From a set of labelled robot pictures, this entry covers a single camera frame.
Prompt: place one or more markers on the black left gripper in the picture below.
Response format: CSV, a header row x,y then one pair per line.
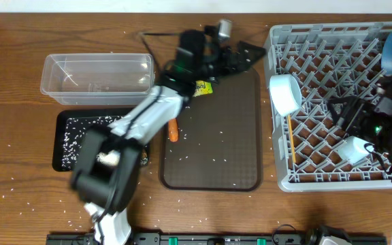
x,y
232,56

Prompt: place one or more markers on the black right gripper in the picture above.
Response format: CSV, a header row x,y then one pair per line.
x,y
354,114

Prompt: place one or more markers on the light blue plastic cup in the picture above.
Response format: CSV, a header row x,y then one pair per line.
x,y
354,149

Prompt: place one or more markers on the light blue rice bowl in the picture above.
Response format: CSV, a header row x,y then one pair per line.
x,y
285,94

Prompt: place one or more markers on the wooden chopstick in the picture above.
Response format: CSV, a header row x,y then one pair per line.
x,y
291,139

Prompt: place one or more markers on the yellow green snack wrapper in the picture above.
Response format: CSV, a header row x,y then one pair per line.
x,y
203,88

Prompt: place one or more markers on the orange carrot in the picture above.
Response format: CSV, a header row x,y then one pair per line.
x,y
173,130

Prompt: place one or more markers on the brown shiitake mushroom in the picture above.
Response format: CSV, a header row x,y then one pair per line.
x,y
144,159

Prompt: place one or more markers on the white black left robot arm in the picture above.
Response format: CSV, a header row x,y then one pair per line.
x,y
107,167

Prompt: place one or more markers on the grey dishwasher rack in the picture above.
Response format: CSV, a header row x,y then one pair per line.
x,y
329,61

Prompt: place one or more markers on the brown serving tray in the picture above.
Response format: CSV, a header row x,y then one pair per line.
x,y
219,146

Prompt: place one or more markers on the clear plastic bin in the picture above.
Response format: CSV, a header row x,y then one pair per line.
x,y
98,78

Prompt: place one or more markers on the pile of white rice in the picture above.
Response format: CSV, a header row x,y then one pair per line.
x,y
68,139

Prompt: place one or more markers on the black tray bin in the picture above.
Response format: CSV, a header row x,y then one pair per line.
x,y
92,112

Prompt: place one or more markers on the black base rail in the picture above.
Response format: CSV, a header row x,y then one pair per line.
x,y
284,235

